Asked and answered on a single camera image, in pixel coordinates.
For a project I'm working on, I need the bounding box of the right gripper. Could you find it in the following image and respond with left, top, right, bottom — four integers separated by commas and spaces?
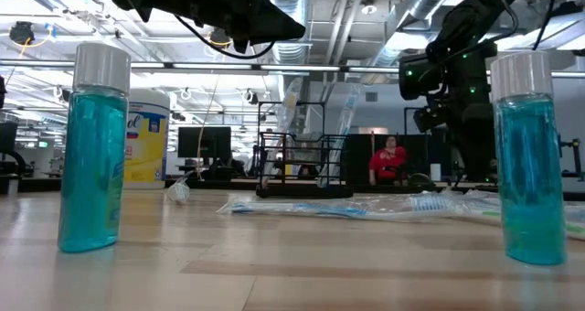
413, 101, 498, 184

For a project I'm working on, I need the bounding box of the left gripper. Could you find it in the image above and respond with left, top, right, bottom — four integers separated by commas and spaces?
150, 0, 307, 55

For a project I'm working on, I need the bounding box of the teal mouthwash bottle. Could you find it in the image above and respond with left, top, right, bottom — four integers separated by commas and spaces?
489, 49, 569, 267
57, 42, 133, 254

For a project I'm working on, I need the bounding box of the white toothbrush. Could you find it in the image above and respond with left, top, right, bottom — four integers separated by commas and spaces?
164, 171, 191, 207

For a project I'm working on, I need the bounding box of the person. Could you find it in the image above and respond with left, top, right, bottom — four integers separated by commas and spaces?
367, 135, 410, 187

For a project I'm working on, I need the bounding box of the black stand with screen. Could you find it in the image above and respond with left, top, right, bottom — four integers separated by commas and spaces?
558, 136, 585, 183

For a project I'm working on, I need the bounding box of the long ceiling light bar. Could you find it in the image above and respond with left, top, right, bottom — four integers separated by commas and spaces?
0, 59, 403, 76

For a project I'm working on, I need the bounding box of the black partition panel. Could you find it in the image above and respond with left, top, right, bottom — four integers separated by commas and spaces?
345, 133, 458, 187

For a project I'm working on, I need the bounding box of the black computer monitor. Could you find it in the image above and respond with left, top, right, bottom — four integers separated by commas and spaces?
177, 125, 233, 160

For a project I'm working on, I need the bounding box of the yellow disinfectant wipes canister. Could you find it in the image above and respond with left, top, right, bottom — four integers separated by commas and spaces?
123, 88, 172, 190

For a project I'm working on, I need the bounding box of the dark screen on stand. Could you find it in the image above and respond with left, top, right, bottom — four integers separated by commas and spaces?
0, 120, 33, 196

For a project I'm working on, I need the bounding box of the ribbed silver air duct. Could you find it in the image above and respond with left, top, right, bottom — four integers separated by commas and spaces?
261, 0, 316, 136

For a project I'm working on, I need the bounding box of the black ceiling cord reel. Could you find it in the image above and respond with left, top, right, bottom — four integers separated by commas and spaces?
7, 20, 37, 46
207, 26, 234, 50

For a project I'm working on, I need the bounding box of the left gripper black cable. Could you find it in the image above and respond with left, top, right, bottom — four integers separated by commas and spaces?
175, 14, 276, 60

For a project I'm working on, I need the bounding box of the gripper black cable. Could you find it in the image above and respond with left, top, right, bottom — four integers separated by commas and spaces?
175, 14, 276, 60
531, 0, 559, 51

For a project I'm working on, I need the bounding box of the hanging yellow cord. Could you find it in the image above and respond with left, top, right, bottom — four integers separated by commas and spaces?
195, 57, 225, 182

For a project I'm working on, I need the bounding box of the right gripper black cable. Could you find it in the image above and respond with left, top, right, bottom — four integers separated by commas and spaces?
531, 0, 559, 51

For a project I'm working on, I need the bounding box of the black wire caddy rack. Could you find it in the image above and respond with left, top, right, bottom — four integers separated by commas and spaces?
255, 131, 355, 200

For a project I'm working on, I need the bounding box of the black aluminium table frame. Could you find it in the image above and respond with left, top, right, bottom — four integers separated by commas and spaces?
0, 176, 585, 201

